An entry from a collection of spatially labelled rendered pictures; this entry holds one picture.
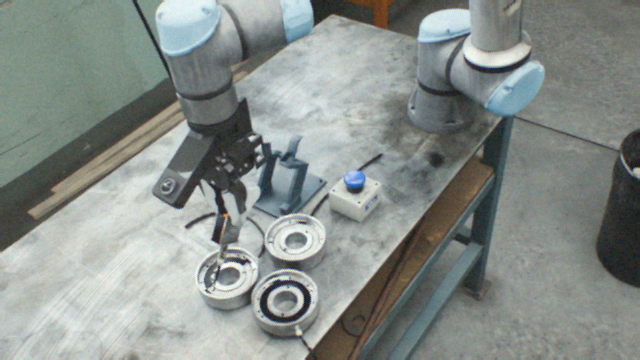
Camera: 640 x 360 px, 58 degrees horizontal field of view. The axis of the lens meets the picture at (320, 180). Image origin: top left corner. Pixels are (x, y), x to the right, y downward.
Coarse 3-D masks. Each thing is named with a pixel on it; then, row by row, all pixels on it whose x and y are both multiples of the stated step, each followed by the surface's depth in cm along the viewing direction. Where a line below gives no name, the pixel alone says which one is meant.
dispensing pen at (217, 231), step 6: (222, 216) 89; (228, 216) 89; (216, 222) 89; (222, 222) 89; (216, 228) 89; (222, 228) 89; (216, 234) 90; (210, 240) 90; (216, 240) 90; (222, 246) 91; (222, 252) 91; (222, 258) 92; (222, 264) 92; (216, 276) 93; (216, 282) 93
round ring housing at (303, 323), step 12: (276, 276) 94; (288, 276) 95; (300, 276) 94; (288, 288) 93; (312, 288) 92; (252, 300) 90; (276, 300) 93; (288, 300) 94; (300, 300) 91; (312, 300) 91; (276, 312) 90; (288, 312) 90; (312, 312) 88; (264, 324) 88; (276, 324) 87; (288, 324) 87; (300, 324) 87
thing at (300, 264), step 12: (288, 216) 103; (300, 216) 103; (312, 216) 102; (276, 228) 102; (300, 228) 102; (324, 228) 100; (264, 240) 99; (288, 240) 102; (300, 240) 103; (312, 240) 100; (324, 240) 98; (276, 252) 98; (288, 252) 98; (300, 252) 98; (312, 252) 96; (324, 252) 99; (276, 264) 98; (288, 264) 96; (300, 264) 96; (312, 264) 98
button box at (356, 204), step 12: (372, 180) 107; (336, 192) 106; (348, 192) 105; (360, 192) 105; (372, 192) 105; (336, 204) 107; (348, 204) 104; (360, 204) 103; (372, 204) 107; (348, 216) 107; (360, 216) 104
